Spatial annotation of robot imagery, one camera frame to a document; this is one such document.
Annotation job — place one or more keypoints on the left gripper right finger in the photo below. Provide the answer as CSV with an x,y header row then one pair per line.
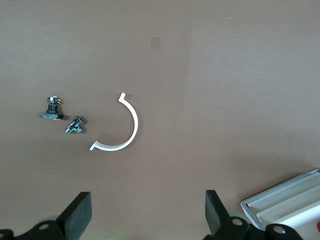
x,y
215,215

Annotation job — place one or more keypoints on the white plastic drawer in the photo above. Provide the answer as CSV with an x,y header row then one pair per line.
x,y
275,196

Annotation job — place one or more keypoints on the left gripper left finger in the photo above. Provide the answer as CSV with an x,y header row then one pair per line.
x,y
77,215

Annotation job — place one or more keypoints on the white drawer cabinet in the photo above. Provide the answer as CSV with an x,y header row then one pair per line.
x,y
300,220

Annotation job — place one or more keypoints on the black switch contact block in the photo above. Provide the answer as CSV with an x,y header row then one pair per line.
x,y
51,115

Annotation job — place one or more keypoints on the small metal pipe fitting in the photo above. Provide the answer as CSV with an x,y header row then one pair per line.
x,y
73,125

